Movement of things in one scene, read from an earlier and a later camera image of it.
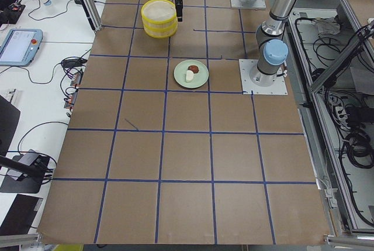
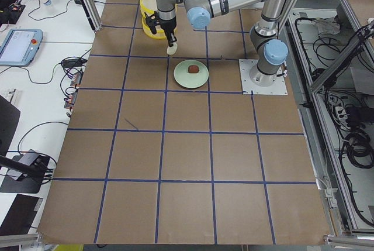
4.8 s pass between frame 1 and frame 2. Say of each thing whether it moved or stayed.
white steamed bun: moved
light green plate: stayed
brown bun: stayed
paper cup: stayed
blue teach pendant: stayed
